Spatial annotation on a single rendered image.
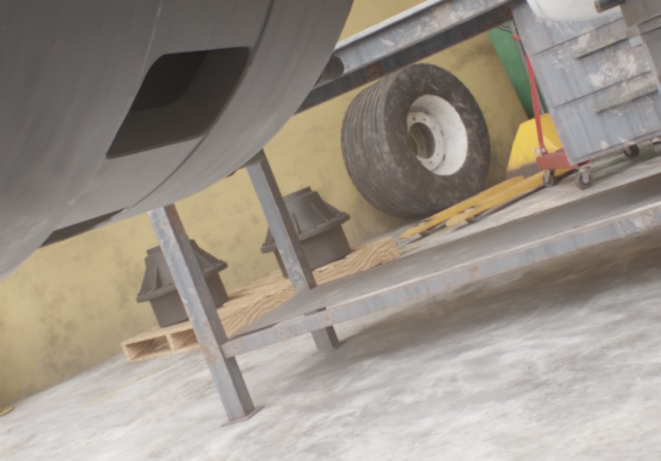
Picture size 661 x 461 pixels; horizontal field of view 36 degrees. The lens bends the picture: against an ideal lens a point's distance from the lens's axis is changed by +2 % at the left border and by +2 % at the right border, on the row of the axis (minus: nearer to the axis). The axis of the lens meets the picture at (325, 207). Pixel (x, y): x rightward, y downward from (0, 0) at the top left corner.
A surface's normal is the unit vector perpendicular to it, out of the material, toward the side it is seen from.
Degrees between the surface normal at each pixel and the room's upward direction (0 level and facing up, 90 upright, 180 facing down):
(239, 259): 90
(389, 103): 83
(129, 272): 90
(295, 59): 143
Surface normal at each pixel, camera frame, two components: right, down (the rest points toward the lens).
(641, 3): -0.93, 0.37
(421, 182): 0.61, -0.20
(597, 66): -0.41, 0.19
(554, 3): -0.39, 0.70
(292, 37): 0.83, 0.49
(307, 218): 0.15, -0.29
